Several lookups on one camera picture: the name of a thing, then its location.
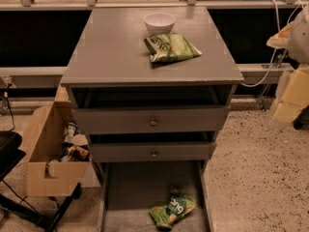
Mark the green rice chip bag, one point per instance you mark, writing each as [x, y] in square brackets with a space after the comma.
[179, 206]

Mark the metal railing frame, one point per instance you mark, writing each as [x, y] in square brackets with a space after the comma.
[126, 16]

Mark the white ceramic bowl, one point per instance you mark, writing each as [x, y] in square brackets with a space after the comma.
[159, 23]

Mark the green chip bag on counter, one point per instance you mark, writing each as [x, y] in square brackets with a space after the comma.
[169, 48]

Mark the black chair seat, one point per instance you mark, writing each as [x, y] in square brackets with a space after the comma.
[10, 154]

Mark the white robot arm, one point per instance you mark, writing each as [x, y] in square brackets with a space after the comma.
[298, 47]

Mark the cardboard box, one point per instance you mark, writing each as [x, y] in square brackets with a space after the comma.
[43, 140]

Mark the grey wooden drawer cabinet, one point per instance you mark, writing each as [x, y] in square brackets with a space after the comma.
[113, 70]

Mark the open grey bottom drawer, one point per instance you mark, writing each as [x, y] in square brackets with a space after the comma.
[131, 189]

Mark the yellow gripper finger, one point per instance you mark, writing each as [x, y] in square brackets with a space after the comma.
[281, 39]
[291, 97]

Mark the snack packets in box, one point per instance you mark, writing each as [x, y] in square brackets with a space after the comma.
[75, 144]

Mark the grey top drawer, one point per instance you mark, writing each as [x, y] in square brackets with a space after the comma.
[150, 120]

